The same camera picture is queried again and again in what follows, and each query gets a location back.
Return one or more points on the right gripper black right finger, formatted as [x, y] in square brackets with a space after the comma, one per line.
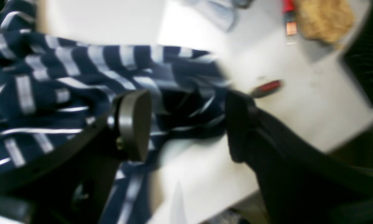
[298, 184]

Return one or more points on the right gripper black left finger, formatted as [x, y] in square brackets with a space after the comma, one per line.
[72, 184]

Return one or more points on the navy white striped t-shirt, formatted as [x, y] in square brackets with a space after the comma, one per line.
[52, 88]

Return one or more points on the red black tool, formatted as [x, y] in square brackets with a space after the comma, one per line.
[266, 89]

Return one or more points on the tan cloth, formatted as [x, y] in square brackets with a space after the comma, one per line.
[327, 21]

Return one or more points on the grey clothes pile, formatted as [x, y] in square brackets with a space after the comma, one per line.
[221, 13]

